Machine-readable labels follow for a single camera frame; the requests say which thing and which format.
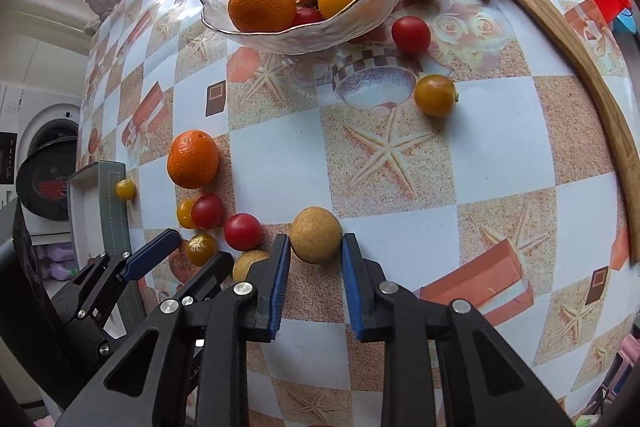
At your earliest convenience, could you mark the white washing machine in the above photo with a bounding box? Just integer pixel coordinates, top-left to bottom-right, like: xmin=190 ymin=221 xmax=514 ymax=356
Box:
xmin=0 ymin=82 xmax=83 ymax=238

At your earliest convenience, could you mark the curved wooden rail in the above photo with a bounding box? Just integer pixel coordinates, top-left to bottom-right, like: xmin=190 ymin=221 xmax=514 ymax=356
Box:
xmin=370 ymin=0 xmax=640 ymax=264

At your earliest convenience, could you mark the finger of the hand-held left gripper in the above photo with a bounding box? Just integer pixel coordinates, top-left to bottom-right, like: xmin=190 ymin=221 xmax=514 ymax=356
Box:
xmin=174 ymin=251 xmax=235 ymax=306
xmin=72 ymin=228 xmax=182 ymax=325

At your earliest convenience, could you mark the grey open box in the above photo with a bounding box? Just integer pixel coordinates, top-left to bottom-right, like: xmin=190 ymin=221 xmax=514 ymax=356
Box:
xmin=66 ymin=161 xmax=146 ymax=343

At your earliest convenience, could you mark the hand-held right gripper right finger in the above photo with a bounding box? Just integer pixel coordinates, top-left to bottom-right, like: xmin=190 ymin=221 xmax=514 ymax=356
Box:
xmin=342 ymin=233 xmax=576 ymax=427

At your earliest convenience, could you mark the large orange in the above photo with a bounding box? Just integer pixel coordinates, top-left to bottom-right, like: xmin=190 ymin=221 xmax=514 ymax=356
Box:
xmin=228 ymin=0 xmax=297 ymax=34

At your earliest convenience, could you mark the blue plastic container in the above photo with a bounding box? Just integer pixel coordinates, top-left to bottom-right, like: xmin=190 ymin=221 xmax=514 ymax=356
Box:
xmin=614 ymin=7 xmax=637 ymax=36

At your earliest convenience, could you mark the tan round fruit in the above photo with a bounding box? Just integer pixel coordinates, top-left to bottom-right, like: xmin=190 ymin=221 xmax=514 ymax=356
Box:
xmin=232 ymin=249 xmax=271 ymax=282
xmin=290 ymin=206 xmax=343 ymax=264

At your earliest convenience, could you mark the red cherry tomato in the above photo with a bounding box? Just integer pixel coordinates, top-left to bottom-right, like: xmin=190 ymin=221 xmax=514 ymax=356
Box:
xmin=223 ymin=213 xmax=264 ymax=252
xmin=191 ymin=193 xmax=225 ymax=230
xmin=291 ymin=7 xmax=323 ymax=26
xmin=391 ymin=16 xmax=432 ymax=54

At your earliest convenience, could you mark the purple plastic item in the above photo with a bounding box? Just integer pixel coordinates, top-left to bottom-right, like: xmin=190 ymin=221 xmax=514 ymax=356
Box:
xmin=32 ymin=244 xmax=81 ymax=282

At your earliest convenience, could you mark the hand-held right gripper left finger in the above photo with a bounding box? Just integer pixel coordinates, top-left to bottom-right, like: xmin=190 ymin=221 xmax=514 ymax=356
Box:
xmin=52 ymin=234 xmax=292 ymax=427

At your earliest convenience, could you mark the orange-yellow cherry tomato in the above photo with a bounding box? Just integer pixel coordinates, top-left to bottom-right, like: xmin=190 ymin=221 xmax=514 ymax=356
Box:
xmin=186 ymin=233 xmax=218 ymax=267
xmin=413 ymin=74 xmax=459 ymax=118

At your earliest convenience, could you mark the checked starfish tablecloth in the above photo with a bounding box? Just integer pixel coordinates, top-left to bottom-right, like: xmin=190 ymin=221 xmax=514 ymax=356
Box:
xmin=77 ymin=0 xmax=640 ymax=427

